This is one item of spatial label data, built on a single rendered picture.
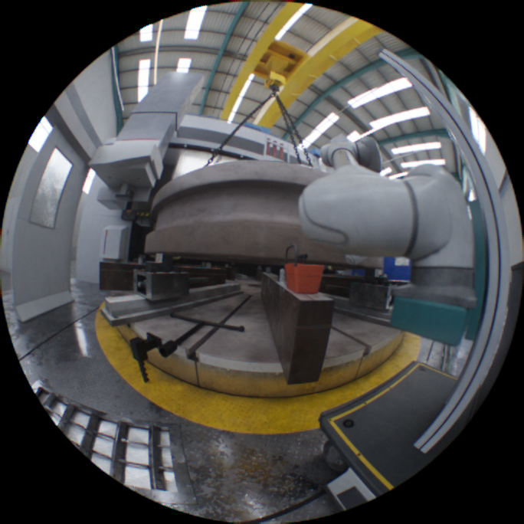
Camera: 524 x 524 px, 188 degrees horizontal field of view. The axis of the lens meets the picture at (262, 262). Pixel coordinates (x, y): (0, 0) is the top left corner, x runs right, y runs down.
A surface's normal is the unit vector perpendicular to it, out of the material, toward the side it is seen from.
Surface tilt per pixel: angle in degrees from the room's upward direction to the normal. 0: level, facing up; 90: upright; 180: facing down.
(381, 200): 91
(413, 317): 90
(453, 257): 92
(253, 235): 90
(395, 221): 113
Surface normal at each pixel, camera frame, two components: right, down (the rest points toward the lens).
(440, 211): -0.52, -0.04
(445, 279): -0.85, -0.16
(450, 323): -0.98, -0.07
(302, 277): 0.07, 0.10
